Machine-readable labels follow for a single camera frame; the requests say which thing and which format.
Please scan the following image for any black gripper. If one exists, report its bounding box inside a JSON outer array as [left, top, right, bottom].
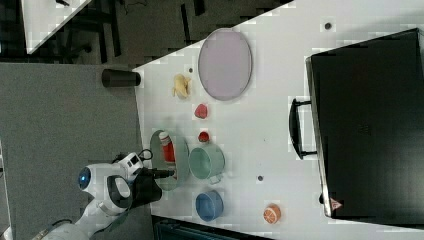
[[133, 168, 175, 190]]

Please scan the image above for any red ketchup bottle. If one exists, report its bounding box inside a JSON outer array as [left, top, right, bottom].
[[158, 131, 175, 164]]

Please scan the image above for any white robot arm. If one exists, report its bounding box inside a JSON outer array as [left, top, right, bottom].
[[31, 160, 175, 240]]

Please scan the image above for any green mug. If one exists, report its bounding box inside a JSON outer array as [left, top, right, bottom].
[[189, 144, 225, 185]]

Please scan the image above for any red tomato toy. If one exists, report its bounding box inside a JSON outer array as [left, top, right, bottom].
[[198, 131, 210, 143]]

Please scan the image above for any blue bowl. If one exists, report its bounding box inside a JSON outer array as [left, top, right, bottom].
[[195, 190, 224, 222]]

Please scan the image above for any red strawberry toy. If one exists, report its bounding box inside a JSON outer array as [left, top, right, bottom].
[[194, 104, 208, 119]]

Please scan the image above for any peeled banana toy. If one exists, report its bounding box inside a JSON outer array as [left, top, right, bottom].
[[172, 74, 191, 99]]

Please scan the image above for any orange slice toy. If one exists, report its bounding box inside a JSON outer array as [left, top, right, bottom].
[[263, 204, 281, 224]]

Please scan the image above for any lilac round plate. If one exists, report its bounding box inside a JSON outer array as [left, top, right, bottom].
[[198, 28, 252, 101]]

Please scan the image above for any black toaster oven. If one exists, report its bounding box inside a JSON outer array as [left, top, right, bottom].
[[305, 28, 424, 229]]

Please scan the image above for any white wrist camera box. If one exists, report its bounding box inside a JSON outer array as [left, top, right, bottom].
[[118, 153, 143, 176]]

